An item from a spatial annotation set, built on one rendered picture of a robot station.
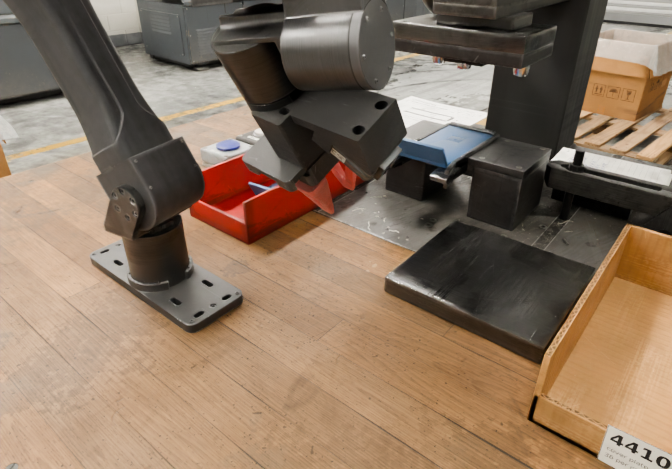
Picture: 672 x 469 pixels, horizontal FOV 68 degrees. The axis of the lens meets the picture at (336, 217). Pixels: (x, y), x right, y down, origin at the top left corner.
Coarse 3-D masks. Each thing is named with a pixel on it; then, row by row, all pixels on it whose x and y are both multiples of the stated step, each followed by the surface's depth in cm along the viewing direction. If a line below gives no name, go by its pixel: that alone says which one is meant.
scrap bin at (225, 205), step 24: (216, 168) 69; (240, 168) 73; (216, 192) 71; (240, 192) 74; (264, 192) 62; (288, 192) 65; (336, 192) 74; (192, 216) 69; (216, 216) 65; (240, 216) 68; (264, 216) 63; (288, 216) 67; (240, 240) 63
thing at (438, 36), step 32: (448, 0) 58; (480, 0) 56; (512, 0) 58; (544, 0) 65; (416, 32) 63; (448, 32) 61; (480, 32) 58; (512, 32) 57; (544, 32) 59; (480, 64) 63; (512, 64) 57
